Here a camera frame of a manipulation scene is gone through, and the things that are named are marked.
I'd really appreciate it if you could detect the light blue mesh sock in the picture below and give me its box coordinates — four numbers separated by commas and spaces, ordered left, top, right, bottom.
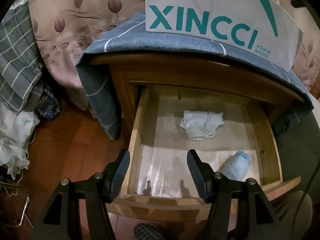
220, 151, 251, 181

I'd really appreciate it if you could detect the light grey garment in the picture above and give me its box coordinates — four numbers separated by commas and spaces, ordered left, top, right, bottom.
180, 111, 225, 141

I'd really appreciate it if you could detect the wooden drawer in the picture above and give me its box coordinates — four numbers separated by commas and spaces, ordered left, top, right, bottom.
108, 85, 301, 222

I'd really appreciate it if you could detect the checked slipper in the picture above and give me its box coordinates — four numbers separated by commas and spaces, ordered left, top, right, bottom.
134, 223, 165, 240

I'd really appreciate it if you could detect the dark blue snack bag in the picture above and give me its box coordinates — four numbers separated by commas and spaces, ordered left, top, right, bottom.
35, 87, 61, 121

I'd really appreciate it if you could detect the brown wooden nightstand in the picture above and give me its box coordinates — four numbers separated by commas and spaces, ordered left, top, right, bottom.
91, 53, 306, 140

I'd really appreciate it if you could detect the white crumpled plastic sheet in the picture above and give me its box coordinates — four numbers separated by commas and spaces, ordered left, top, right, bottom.
1, 103, 40, 179

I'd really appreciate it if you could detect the blue checked cloth cover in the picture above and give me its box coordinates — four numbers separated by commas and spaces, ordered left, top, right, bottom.
76, 12, 313, 140

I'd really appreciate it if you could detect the grey plaid fabric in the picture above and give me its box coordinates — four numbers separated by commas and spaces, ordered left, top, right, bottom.
0, 4, 43, 115

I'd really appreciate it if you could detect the leaf pattern curtain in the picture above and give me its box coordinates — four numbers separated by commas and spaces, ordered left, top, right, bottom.
28, 0, 319, 109

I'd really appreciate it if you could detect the white XINCCI shoe box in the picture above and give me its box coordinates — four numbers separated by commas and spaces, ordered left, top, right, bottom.
145, 0, 303, 72

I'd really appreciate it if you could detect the brown bag with metal frame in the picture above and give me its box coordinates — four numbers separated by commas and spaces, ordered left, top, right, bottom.
1, 181, 30, 229

